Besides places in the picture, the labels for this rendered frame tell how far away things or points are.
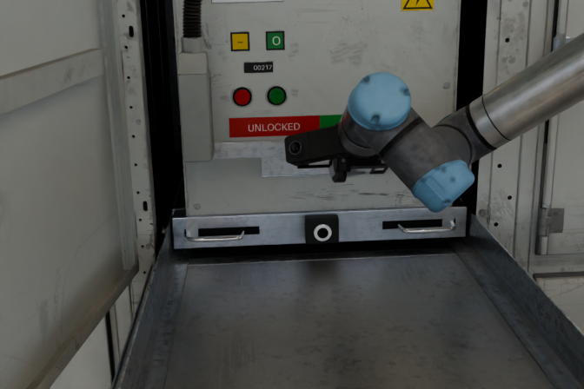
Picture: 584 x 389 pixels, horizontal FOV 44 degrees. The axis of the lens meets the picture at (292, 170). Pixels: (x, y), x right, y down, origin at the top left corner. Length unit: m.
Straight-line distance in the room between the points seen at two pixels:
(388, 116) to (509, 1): 0.44
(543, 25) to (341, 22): 0.34
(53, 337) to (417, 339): 0.51
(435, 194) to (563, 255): 0.54
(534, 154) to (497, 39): 0.22
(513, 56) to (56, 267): 0.81
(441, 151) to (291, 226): 0.46
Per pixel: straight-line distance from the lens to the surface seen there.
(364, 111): 0.90
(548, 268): 1.43
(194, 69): 1.15
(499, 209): 1.35
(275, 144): 1.24
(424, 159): 0.92
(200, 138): 1.17
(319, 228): 1.29
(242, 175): 1.30
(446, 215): 1.36
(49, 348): 1.07
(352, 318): 1.11
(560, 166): 1.34
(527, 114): 1.00
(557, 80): 0.99
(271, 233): 1.32
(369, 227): 1.33
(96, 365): 1.40
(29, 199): 0.99
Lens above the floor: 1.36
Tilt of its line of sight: 16 degrees down
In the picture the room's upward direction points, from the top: 1 degrees counter-clockwise
